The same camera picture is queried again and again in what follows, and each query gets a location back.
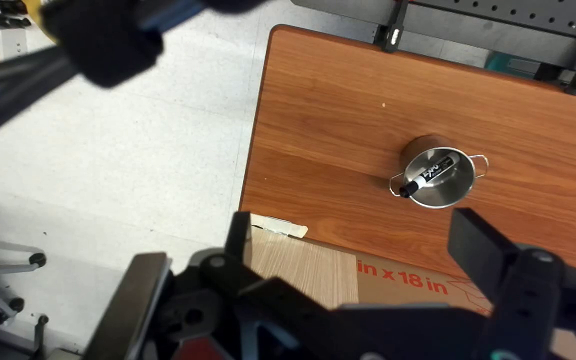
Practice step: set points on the black perforated breadboard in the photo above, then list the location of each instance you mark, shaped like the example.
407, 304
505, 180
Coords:
501, 12

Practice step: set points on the printed brown cardboard panel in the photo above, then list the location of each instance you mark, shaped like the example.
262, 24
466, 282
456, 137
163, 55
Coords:
401, 287

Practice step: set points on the light wood pattern panel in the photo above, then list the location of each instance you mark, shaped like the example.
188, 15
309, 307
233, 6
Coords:
301, 267

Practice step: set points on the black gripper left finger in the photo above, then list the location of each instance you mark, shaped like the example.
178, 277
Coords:
238, 247

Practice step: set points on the black camera stand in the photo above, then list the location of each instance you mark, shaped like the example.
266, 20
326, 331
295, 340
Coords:
100, 40

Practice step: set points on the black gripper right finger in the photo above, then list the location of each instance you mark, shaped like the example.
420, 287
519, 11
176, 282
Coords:
485, 250

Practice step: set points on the black marker with white label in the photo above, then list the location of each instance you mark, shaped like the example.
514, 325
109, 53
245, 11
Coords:
428, 174

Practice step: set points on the small steel pot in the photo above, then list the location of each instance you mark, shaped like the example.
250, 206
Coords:
448, 192

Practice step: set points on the white shelf unit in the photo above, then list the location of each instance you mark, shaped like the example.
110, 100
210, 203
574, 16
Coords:
1, 37

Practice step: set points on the white paper strip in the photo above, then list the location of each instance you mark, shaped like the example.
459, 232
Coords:
279, 226

